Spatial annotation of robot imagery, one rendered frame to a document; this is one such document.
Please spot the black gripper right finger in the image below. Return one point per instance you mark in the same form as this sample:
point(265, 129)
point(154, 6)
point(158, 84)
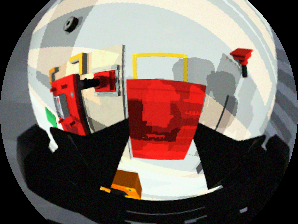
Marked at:
point(220, 154)

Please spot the yellow rectangular outline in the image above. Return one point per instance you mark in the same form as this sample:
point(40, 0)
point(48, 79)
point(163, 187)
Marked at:
point(185, 57)

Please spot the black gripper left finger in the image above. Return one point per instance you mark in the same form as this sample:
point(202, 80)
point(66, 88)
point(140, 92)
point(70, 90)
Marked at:
point(101, 151)

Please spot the green flat diamond-shaped patch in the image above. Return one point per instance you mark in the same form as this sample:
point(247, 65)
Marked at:
point(51, 118)

